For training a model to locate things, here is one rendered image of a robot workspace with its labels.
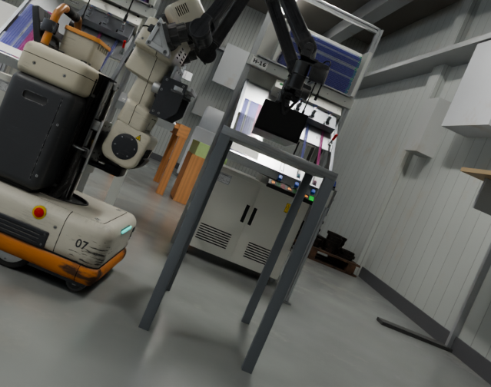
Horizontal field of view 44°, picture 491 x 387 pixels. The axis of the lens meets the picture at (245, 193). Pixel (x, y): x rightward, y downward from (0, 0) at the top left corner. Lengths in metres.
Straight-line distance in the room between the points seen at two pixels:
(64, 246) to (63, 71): 0.65
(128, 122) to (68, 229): 0.49
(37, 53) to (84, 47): 0.22
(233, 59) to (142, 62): 9.66
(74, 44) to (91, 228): 0.74
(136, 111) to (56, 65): 0.35
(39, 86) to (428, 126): 4.81
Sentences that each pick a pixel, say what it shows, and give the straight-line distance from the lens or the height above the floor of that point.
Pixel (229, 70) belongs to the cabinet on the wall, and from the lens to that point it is 12.11.
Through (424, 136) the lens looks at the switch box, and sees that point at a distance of 6.54.
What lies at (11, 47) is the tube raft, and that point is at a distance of 3.79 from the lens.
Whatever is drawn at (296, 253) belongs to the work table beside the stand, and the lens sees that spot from 2.22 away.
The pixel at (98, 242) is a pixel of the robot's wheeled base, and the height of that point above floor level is 0.22.
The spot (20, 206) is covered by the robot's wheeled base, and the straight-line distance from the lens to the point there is 2.37.
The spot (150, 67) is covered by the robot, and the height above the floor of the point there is 0.90.
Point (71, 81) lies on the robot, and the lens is 2.36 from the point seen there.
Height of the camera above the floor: 0.72
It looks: 3 degrees down
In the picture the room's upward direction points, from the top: 23 degrees clockwise
